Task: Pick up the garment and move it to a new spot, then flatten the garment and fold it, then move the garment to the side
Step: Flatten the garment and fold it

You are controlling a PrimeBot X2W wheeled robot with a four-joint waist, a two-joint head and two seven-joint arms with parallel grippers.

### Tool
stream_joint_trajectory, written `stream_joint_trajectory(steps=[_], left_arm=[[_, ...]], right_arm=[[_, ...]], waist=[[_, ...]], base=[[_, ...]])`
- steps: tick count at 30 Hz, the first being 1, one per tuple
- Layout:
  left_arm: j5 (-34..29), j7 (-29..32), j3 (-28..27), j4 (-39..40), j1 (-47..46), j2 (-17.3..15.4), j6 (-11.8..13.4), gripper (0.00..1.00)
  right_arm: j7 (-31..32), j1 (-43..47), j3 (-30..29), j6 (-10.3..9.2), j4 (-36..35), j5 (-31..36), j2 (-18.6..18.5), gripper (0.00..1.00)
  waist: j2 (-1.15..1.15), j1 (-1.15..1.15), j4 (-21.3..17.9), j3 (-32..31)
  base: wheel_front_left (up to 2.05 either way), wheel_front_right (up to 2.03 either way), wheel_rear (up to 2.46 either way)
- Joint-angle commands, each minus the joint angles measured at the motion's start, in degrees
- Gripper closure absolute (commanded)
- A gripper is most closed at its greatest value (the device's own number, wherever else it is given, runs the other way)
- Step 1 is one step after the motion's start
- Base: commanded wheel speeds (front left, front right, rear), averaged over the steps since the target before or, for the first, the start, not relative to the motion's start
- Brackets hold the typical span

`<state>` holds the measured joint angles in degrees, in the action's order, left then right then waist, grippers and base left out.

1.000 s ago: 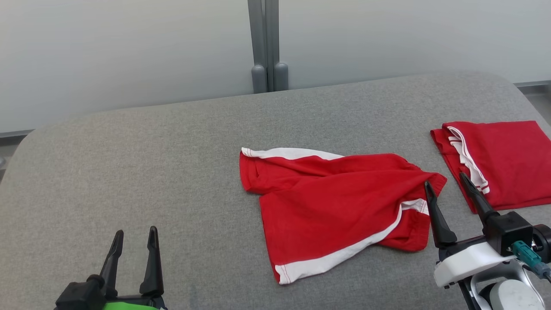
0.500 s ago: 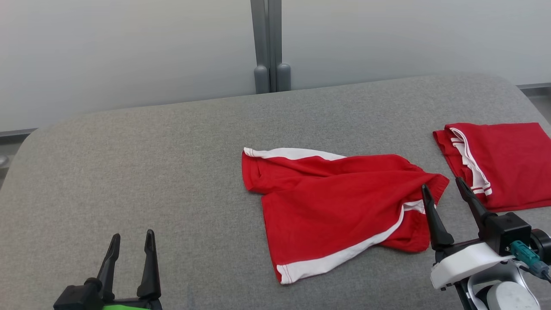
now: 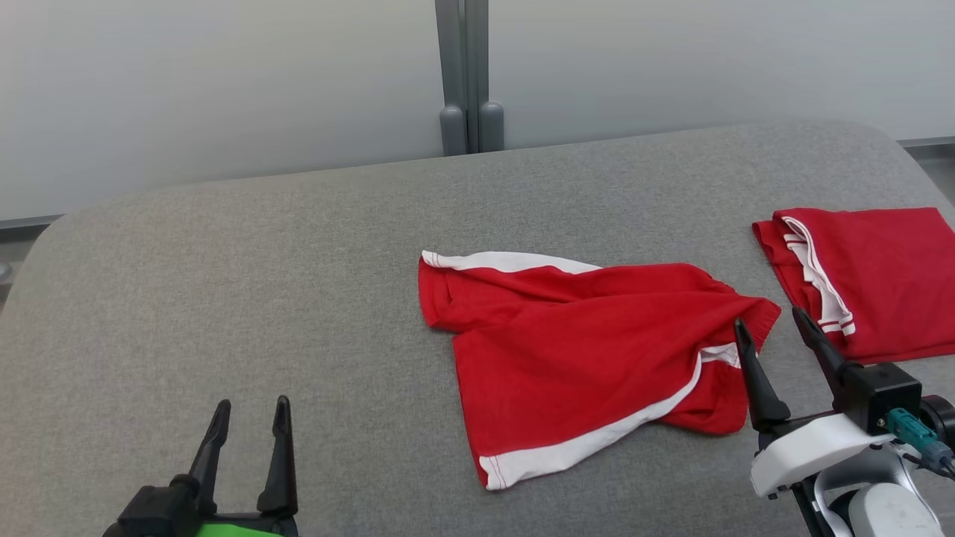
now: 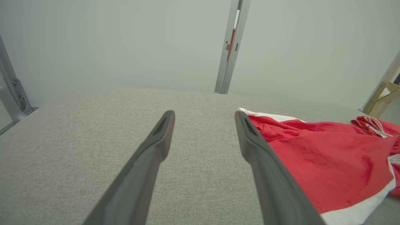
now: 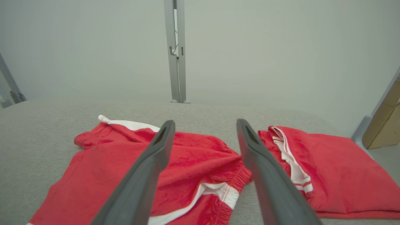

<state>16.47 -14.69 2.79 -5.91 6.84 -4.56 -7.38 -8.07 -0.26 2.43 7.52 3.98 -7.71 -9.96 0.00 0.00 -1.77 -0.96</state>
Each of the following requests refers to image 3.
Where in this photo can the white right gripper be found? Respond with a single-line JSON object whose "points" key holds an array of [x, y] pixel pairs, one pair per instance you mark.
{"points": [[809, 447]]}

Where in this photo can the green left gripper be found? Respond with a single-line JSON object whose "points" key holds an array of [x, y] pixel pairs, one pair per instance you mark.
{"points": [[239, 529]]}

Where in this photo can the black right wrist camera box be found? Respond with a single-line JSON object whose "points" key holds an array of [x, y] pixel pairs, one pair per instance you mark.
{"points": [[884, 391]]}

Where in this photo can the grey partition post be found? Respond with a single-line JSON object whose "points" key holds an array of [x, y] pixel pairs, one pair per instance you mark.
{"points": [[470, 74]]}

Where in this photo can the red shorts white side stripes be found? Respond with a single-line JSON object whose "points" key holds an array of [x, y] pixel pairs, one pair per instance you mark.
{"points": [[574, 358]]}

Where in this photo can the grey partition base rail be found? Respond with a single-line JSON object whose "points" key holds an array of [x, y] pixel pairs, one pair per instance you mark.
{"points": [[30, 227], [929, 148]]}

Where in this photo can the red basketball jersey white sleeves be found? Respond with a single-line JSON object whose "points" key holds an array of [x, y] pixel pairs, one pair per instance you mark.
{"points": [[888, 276]]}

